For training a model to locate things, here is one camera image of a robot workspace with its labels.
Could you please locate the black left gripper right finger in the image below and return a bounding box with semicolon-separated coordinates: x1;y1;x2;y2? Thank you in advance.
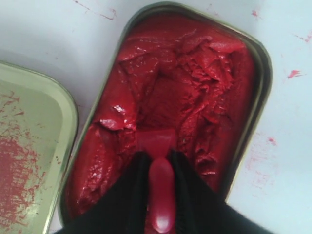
169;150;270;234

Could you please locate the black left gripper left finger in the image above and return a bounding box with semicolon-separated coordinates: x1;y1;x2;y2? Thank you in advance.
57;152;151;234

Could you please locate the red stamp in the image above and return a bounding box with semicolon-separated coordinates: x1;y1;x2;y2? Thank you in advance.
136;129;177;234

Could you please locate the red ink tin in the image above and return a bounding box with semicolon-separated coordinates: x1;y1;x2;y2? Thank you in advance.
59;1;272;225

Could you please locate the gold tin lid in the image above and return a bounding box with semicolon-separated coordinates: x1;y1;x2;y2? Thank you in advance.
0;62;78;234

